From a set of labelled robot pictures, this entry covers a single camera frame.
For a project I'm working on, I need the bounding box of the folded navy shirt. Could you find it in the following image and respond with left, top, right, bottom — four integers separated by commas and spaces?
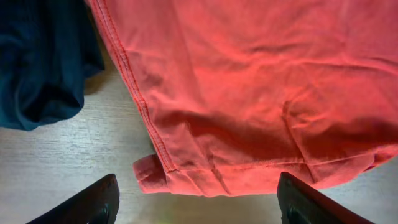
1, 0, 104, 131

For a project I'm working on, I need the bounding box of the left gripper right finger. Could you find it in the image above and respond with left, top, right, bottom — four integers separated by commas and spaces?
277, 172, 372, 224

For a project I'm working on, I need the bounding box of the orange soccer t-shirt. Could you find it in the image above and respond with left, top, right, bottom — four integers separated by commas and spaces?
88, 0, 397, 197

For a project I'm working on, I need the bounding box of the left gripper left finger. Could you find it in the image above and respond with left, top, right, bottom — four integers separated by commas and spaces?
28, 174, 119, 224

